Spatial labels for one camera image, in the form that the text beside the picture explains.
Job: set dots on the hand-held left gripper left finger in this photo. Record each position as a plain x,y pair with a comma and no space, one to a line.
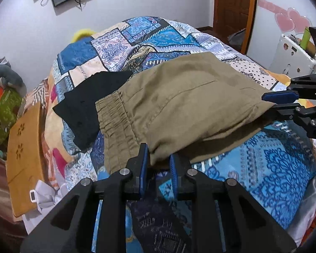
144,166

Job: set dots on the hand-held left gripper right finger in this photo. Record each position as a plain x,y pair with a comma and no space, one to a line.
174,175

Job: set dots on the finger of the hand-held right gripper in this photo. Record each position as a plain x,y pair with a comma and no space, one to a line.
285,112
279,96

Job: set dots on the khaki pants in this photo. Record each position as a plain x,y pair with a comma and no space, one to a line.
187,97

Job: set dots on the green bottle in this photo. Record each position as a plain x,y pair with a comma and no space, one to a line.
305,38

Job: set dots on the white appliance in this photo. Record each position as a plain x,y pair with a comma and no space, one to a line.
292,58

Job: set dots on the blue patchwork blanket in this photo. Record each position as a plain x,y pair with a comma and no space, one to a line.
273,163

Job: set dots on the grey bag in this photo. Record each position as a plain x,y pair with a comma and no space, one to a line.
237,39

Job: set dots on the black garment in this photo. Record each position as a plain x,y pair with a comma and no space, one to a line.
81,110

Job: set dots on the wooden door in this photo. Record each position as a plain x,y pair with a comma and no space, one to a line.
233,5

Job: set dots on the white cloth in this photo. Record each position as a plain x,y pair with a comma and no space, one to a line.
46,197

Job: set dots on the yellow plush toy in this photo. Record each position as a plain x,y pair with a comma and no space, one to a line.
81,33

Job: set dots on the green patterned cloth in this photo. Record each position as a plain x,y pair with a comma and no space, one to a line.
5,113

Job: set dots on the grey plush toy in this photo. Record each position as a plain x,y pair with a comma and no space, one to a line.
8,75

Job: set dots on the pink heart wall decoration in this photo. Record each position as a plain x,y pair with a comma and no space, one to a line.
287,21

